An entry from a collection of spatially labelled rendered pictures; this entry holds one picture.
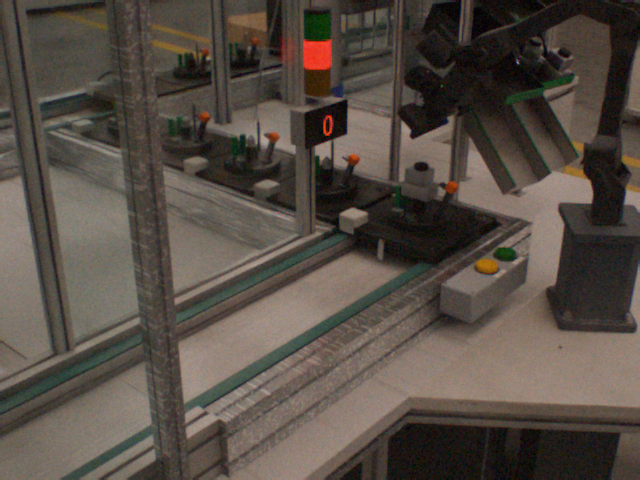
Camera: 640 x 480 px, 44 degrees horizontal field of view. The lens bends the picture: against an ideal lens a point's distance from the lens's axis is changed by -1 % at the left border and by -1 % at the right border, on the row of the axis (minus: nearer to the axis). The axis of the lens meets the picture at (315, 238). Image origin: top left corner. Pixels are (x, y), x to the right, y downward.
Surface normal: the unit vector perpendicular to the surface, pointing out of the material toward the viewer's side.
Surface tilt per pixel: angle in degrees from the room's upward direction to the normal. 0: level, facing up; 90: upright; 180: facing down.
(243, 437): 90
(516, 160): 45
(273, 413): 90
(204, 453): 90
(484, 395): 0
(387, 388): 0
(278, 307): 0
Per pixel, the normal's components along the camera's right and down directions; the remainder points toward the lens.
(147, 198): 0.75, 0.28
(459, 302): -0.66, 0.32
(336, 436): 0.00, -0.90
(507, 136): 0.44, -0.40
